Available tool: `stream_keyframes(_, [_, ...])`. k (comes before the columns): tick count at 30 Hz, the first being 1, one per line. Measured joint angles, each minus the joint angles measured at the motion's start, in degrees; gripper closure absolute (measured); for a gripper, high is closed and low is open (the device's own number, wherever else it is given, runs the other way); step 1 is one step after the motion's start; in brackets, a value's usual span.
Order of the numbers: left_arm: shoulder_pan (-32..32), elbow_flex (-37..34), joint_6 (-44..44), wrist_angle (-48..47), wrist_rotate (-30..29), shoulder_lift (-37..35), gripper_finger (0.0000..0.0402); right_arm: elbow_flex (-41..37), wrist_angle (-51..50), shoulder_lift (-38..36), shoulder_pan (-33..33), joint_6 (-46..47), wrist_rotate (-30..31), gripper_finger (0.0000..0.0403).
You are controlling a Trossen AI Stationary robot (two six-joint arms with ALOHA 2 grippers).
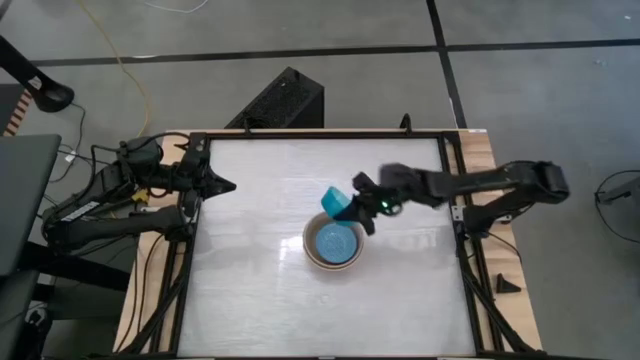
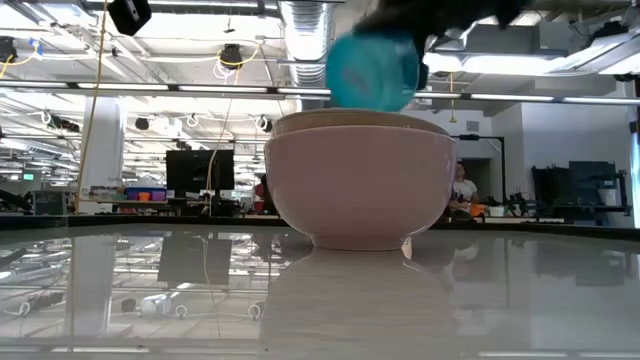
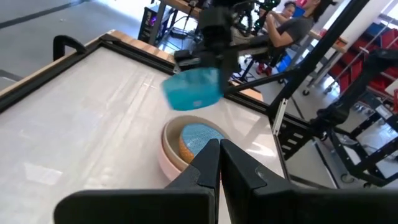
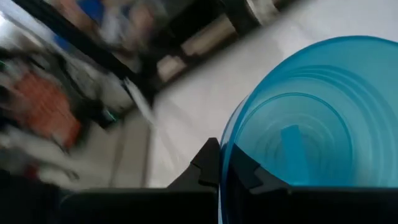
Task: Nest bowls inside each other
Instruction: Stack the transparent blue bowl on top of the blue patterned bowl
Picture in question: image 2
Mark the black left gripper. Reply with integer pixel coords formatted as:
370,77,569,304
107,0,153,37

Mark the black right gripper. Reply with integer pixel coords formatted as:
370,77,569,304
352,0,532,92

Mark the small blue bowl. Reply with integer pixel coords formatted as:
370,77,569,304
325,30,422,114

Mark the white bowl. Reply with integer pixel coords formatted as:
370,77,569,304
271,114,452,138

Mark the large pink bowl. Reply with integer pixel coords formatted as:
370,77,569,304
263,124,459,252

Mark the dark equipment shelf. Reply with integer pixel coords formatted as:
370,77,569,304
530,159,630,222

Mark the black round ceiling fixture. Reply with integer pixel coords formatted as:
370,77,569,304
219,43,245,71

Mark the long ceiling light bar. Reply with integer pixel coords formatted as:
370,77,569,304
0,79,640,106

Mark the white building column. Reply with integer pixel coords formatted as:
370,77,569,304
78,96,127,201

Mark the person in background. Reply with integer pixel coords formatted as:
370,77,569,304
446,160,480,223

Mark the black computer monitor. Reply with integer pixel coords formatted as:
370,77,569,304
165,149,236,195

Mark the blue storage bin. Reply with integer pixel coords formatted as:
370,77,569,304
124,186,168,203

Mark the red office chair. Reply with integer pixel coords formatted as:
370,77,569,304
252,173,274,215

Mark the hanging orange rope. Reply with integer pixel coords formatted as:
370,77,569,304
73,0,110,214

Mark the silver ventilation duct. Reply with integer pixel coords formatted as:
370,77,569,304
278,0,337,111

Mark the black station frame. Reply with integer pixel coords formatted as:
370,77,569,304
448,133,506,202

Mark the hanging yellow white cable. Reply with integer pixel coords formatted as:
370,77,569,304
204,44,262,216

